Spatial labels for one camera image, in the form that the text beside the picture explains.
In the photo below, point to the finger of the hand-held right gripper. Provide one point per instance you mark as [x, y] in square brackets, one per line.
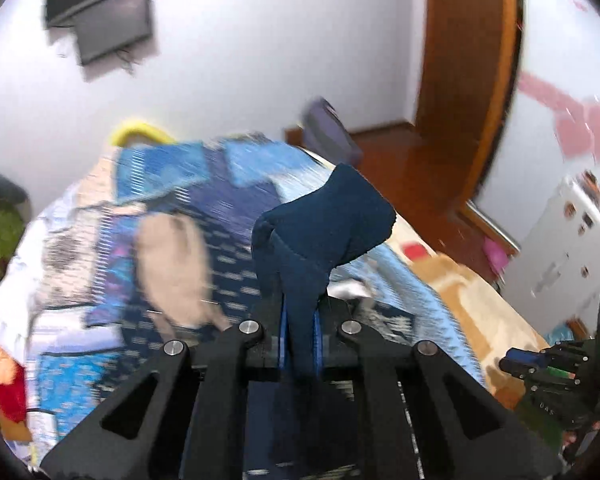
[522, 358]

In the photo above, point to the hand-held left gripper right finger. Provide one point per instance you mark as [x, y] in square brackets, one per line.
[318, 342]

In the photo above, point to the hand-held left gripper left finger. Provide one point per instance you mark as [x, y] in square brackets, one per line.
[282, 346]

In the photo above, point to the navy patterned garment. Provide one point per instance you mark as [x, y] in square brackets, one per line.
[330, 215]

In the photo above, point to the beige printed bed sheet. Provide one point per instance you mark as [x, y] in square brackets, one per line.
[480, 305]

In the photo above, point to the white cabinet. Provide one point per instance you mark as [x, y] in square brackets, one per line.
[560, 245]

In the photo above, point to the blue patchwork blanket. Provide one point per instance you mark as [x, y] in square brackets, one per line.
[170, 180]

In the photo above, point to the yellow pillow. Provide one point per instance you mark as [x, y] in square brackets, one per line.
[137, 131]

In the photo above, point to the white sheet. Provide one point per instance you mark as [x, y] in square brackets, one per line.
[15, 270]

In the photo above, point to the red and orange plush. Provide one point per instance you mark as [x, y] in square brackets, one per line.
[2, 380]

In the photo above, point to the brown wooden door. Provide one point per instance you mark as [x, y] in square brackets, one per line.
[467, 60]

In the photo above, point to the pink wall decoration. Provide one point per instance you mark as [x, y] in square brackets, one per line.
[580, 120]

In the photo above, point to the black wall television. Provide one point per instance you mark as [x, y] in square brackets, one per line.
[105, 5]

